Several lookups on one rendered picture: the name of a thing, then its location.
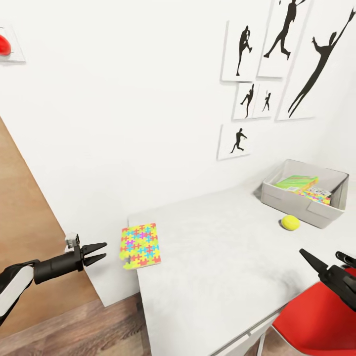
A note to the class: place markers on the board game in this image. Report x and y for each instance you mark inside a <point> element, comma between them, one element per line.
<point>319,191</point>
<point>297,184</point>

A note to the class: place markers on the tennis ball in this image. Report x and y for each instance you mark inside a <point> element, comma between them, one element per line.
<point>290,222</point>

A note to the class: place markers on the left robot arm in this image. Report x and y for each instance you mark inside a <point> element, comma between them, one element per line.
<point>16,278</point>

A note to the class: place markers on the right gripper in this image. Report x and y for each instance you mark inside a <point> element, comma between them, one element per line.
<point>336,278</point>

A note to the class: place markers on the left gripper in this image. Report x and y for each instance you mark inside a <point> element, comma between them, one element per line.
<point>76,260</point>

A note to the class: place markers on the jigsaw puzzle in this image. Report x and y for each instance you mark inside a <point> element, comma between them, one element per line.
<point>316,197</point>
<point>141,243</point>

